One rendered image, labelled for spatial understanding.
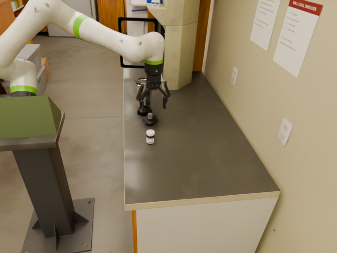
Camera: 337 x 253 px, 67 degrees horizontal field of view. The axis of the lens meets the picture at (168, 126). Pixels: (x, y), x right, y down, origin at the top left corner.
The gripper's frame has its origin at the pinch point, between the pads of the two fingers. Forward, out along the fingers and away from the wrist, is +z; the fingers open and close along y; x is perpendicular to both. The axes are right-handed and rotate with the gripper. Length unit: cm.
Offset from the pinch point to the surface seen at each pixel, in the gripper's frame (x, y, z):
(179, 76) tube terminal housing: -47, -35, 4
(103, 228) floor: -12, 37, 109
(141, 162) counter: 24.4, 14.0, 15.7
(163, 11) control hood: -48, -22, -40
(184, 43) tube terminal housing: -49, -38, -19
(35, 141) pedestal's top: -7, 63, 15
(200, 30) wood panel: -77, -65, -20
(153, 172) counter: 32.9, 10.1, 15.8
